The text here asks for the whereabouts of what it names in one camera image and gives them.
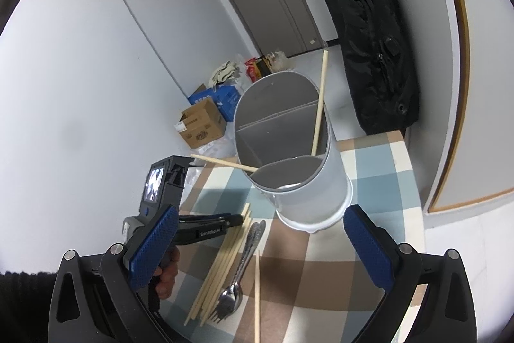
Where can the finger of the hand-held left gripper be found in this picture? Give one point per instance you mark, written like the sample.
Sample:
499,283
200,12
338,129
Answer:
217,218
204,233

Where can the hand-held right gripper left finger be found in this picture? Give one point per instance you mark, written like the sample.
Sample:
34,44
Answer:
154,244

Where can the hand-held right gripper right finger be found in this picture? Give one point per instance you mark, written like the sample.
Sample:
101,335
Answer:
367,246

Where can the metal spoon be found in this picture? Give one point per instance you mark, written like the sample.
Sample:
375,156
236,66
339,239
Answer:
232,294

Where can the grey white utensil holder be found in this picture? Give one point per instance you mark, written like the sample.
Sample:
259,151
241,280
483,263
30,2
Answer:
313,190

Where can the metal fork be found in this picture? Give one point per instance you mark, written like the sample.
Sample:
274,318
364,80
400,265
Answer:
219,311

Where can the person's left forearm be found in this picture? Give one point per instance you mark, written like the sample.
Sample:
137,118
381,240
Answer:
24,307

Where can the person's left hand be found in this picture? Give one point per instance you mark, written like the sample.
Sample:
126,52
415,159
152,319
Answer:
168,274

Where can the grey plastic mailer bag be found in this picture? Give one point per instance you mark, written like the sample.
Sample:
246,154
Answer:
217,148

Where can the brown cardboard box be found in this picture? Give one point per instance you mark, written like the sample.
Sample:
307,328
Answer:
202,122

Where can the checked tablecloth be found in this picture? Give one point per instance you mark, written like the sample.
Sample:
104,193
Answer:
373,174

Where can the blue cardboard box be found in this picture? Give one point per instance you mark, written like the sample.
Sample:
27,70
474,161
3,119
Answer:
227,98

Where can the cream cloth bag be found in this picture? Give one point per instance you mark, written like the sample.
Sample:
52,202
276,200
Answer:
223,73

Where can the red packet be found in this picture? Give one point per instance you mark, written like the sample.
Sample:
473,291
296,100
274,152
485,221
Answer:
251,70

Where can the clear bag with beige contents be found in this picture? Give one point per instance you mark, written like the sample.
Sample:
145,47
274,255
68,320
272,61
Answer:
280,61

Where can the white wardrobe with wooden trim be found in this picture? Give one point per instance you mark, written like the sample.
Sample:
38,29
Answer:
482,86

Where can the black backpack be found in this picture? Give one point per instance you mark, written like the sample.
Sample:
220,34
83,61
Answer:
373,45

